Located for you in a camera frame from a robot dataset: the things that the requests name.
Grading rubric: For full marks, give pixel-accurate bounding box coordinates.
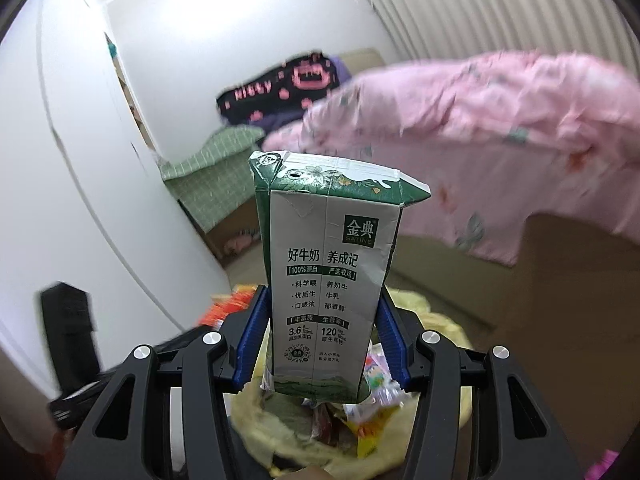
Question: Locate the beige pleated curtain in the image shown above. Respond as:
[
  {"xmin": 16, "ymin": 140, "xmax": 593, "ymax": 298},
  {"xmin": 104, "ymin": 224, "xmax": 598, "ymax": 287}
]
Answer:
[{"xmin": 345, "ymin": 0, "xmax": 640, "ymax": 81}]

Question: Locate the black blanket with pink print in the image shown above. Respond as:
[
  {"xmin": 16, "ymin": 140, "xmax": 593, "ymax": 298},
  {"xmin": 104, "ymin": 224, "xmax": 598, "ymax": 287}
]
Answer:
[{"xmin": 216, "ymin": 51, "xmax": 351, "ymax": 126}]

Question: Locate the pink snack wrapper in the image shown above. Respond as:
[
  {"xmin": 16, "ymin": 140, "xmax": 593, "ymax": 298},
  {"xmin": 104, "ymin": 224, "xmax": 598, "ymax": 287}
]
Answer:
[{"xmin": 362, "ymin": 342, "xmax": 408, "ymax": 406}]

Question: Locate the green checked cloth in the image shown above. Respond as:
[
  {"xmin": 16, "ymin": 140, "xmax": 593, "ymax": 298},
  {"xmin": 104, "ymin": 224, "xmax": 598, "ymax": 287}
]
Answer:
[{"xmin": 160, "ymin": 125, "xmax": 266, "ymax": 233}]

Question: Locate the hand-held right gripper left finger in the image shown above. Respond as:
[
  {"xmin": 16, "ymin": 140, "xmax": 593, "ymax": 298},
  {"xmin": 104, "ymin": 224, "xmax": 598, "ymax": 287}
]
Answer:
[{"xmin": 60, "ymin": 285, "xmax": 273, "ymax": 480}]

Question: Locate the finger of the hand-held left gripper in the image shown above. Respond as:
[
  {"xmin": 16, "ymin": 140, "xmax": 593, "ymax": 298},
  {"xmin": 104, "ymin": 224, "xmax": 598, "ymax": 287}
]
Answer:
[{"xmin": 147, "ymin": 329, "xmax": 212, "ymax": 362}]

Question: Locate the green and white milk carton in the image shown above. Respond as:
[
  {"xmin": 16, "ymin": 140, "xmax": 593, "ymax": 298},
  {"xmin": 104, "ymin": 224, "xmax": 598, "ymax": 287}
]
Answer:
[{"xmin": 248, "ymin": 149, "xmax": 432, "ymax": 405}]

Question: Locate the cardboard box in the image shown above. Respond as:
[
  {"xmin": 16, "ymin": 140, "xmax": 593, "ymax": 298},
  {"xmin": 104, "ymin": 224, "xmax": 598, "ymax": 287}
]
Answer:
[{"xmin": 177, "ymin": 195, "xmax": 263, "ymax": 268}]

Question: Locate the orange and white snack packet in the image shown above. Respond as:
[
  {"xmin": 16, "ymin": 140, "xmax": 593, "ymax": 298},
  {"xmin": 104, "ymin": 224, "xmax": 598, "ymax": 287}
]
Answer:
[{"xmin": 200, "ymin": 285, "xmax": 261, "ymax": 331}]

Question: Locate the yellow plastic bag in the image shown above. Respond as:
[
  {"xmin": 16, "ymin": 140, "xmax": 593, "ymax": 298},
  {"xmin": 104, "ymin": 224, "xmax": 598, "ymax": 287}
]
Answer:
[{"xmin": 220, "ymin": 287, "xmax": 476, "ymax": 480}]

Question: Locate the pink floral quilt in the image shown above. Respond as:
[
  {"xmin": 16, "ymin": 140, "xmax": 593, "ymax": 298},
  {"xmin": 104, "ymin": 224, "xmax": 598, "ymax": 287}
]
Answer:
[{"xmin": 262, "ymin": 50, "xmax": 640, "ymax": 266}]

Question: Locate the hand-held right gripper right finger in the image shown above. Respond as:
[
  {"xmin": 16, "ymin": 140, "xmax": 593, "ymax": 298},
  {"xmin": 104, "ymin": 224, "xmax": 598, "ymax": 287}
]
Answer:
[{"xmin": 375, "ymin": 292, "xmax": 583, "ymax": 480}]

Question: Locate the purple cloth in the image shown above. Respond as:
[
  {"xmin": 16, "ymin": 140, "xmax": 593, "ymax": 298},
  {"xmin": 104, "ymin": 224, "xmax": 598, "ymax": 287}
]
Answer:
[{"xmin": 235, "ymin": 110, "xmax": 306, "ymax": 136}]

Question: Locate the yellow and red snack packet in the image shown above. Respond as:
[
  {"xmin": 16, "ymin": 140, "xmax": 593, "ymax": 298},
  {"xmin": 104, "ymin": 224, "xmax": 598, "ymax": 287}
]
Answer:
[{"xmin": 345, "ymin": 405, "xmax": 401, "ymax": 448}]

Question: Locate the white wardrobe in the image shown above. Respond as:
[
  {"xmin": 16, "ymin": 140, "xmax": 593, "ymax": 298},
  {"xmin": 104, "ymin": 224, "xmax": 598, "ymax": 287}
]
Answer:
[{"xmin": 0, "ymin": 0, "xmax": 226, "ymax": 396}]

